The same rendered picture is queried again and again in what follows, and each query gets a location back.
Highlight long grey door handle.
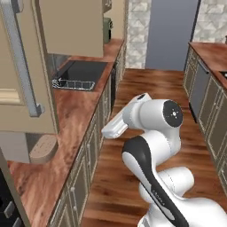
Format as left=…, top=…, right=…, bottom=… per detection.
left=0, top=0, right=46, bottom=118

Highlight olive lower cabinet door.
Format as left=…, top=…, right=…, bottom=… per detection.
left=48, top=198, right=73, bottom=227
left=67, top=155, right=90, bottom=226
left=84, top=118, right=100, bottom=186

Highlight olive lower cabinet drawers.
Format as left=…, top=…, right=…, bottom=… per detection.
left=97, top=77, right=113, bottom=149

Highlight beige cabinet door, grey handle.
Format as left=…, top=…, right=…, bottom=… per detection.
left=0, top=0, right=59, bottom=135

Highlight grey wire rack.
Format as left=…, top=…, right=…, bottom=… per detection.
left=51, top=77, right=97, bottom=92

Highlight olive cabinet run with dishwasher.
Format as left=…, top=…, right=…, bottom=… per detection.
left=183, top=43, right=227, bottom=197

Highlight grey dishwasher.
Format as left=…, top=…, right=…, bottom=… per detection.
left=188, top=58, right=212, bottom=124

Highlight olive lower cabinet run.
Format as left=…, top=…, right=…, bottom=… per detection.
left=114, top=43, right=129, bottom=91

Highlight plain beige upper cabinet door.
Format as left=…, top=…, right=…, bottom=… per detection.
left=37, top=0, right=105, bottom=59

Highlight green small appliance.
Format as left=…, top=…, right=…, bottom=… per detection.
left=103, top=17, right=114, bottom=44

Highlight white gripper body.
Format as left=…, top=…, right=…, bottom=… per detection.
left=101, top=115, right=129, bottom=140

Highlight beige rounded object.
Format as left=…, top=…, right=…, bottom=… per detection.
left=28, top=134, right=59, bottom=165

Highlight black oven with grey buttons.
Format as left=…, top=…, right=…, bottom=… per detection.
left=0, top=149, right=31, bottom=227

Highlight black oven front under hob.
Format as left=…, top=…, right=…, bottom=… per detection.
left=110, top=67, right=118, bottom=114

